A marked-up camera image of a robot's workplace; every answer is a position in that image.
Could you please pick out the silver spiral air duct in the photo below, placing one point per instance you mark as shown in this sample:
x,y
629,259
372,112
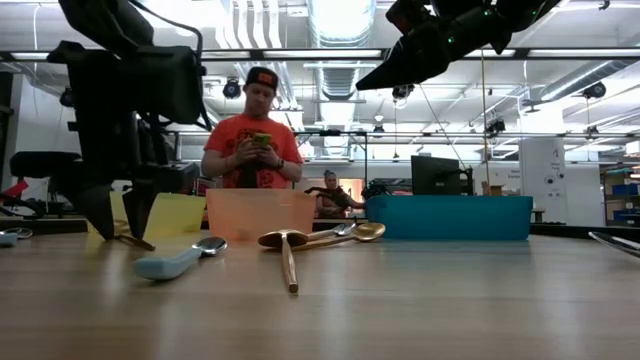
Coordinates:
x,y
575,80
340,82

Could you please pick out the blue plastic bin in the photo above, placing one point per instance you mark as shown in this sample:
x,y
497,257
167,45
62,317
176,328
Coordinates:
x,y
450,217

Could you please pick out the black metal workbench frame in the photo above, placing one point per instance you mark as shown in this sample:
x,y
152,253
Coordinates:
x,y
350,133

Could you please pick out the person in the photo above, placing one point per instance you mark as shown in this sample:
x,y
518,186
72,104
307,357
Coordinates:
x,y
240,140
331,177

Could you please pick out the black chair seat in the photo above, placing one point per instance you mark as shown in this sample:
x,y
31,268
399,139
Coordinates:
x,y
40,164

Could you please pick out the black overhead light bar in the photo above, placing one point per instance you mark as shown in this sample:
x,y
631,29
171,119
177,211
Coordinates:
x,y
521,54

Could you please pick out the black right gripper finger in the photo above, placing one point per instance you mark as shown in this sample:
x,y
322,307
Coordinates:
x,y
410,60

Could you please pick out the black computer monitor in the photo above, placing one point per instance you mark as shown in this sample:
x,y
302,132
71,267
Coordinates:
x,y
435,175

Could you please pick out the shelf with blue bins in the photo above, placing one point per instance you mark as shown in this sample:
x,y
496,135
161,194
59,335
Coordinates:
x,y
622,190

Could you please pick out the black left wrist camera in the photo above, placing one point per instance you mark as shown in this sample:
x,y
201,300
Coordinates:
x,y
165,85

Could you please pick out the black background robot arm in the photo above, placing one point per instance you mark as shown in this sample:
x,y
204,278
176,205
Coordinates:
x,y
340,197

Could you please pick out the black ceiling spotlight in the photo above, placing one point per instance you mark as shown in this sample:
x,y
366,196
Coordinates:
x,y
402,92
231,89
495,126
595,90

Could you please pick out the black cap with orange patch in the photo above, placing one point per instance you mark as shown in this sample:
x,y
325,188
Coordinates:
x,y
262,77

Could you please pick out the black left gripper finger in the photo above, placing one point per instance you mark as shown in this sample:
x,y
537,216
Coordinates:
x,y
140,205
100,210

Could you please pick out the yellow translucent plastic bin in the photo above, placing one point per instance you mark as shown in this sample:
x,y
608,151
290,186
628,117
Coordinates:
x,y
175,215

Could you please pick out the orange translucent plastic bin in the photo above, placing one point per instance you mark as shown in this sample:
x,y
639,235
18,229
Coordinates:
x,y
260,215

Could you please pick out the green phone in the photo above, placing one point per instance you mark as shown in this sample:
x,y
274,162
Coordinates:
x,y
261,139

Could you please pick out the black wristwatch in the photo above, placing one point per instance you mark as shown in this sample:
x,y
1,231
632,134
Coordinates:
x,y
280,164

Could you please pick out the gold spoon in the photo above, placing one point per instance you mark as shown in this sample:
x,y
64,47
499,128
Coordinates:
x,y
367,231
142,245
289,270

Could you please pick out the cardboard box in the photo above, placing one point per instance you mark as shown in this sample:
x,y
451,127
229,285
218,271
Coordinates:
x,y
494,190

